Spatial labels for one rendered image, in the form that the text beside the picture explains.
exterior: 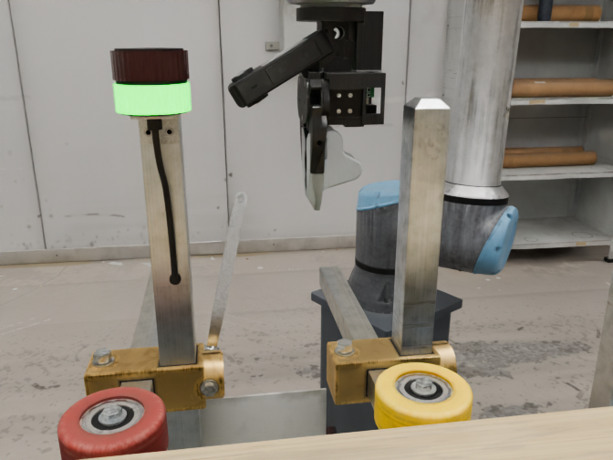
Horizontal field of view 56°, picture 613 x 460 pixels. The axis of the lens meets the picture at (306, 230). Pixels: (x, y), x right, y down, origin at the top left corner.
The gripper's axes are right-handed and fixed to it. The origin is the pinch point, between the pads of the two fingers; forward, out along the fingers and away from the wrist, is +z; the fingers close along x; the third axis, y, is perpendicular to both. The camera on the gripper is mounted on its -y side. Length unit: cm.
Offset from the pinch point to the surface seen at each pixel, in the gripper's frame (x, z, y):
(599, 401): -8.1, 24.6, 34.3
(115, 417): -22.9, 10.2, -18.7
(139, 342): -2.6, 15.0, -19.6
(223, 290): -2.5, 9.4, -10.0
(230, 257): -1.6, 5.9, -9.2
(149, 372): -10.4, 14.2, -17.7
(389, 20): 254, -25, 84
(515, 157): 223, 44, 147
